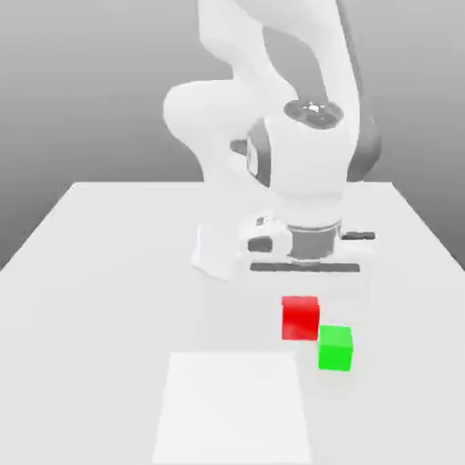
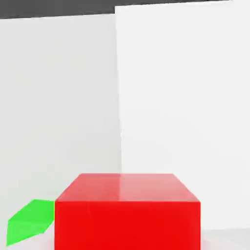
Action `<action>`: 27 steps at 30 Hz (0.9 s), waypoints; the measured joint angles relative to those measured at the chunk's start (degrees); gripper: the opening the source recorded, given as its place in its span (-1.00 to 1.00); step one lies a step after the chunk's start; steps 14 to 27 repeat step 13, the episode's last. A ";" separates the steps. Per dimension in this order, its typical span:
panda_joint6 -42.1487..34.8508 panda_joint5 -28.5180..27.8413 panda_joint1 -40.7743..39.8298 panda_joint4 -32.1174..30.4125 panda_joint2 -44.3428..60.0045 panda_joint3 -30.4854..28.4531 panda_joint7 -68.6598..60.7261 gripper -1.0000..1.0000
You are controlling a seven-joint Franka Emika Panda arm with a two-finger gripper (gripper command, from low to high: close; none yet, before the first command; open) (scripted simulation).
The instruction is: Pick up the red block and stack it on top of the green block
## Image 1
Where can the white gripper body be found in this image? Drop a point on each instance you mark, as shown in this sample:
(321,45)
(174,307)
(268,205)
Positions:
(305,268)

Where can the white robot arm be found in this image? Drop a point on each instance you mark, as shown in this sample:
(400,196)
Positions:
(308,163)

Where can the small red cube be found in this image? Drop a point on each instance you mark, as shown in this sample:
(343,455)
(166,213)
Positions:
(300,319)

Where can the small green cube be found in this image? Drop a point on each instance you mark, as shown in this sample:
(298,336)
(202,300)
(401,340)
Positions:
(335,348)

